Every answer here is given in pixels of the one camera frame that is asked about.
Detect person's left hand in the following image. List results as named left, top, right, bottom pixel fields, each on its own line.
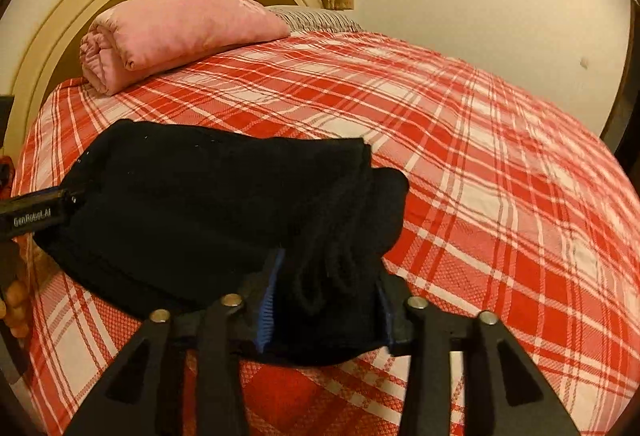
left=0, top=278, right=32, bottom=342

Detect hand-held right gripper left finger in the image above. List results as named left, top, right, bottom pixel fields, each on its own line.
left=62, top=248, right=287, bottom=436

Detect grey striped pillow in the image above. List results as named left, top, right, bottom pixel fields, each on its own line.
left=265, top=6, right=361, bottom=34

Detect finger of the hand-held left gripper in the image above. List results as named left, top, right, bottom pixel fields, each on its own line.
left=12, top=186, right=86, bottom=219

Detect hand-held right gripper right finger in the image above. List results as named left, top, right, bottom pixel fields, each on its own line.
left=375, top=276, right=573, bottom=436

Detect cream wooden headboard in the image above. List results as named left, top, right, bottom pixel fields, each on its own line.
left=0, top=0, right=323, bottom=157

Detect pink folded blanket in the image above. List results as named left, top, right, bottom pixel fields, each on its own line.
left=80, top=0, right=292, bottom=96

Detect black pants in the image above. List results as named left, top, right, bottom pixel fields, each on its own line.
left=32, top=118, right=411, bottom=364

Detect red plaid bed sheet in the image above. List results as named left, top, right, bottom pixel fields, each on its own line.
left=12, top=30, right=636, bottom=436

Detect dark door frame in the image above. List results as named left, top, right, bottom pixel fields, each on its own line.
left=599, top=0, right=640, bottom=151

